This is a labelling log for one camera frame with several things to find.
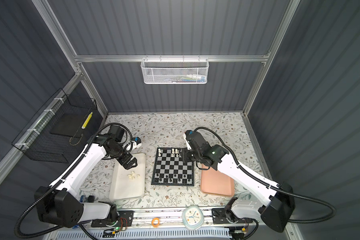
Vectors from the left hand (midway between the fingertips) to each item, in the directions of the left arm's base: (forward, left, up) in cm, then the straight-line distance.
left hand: (128, 159), depth 80 cm
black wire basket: (+11, +34, +14) cm, 38 cm away
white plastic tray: (-9, +3, -14) cm, 16 cm away
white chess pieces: (-4, 0, -13) cm, 13 cm away
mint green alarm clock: (-28, -33, -11) cm, 44 cm away
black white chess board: (-2, -22, -12) cm, 25 cm away
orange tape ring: (-30, -14, -13) cm, 35 cm away
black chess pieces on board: (-8, -24, -11) cm, 27 cm away
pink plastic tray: (-10, -48, -14) cm, 51 cm away
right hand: (-2, -29, +6) cm, 30 cm away
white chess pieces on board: (+9, -24, -10) cm, 28 cm away
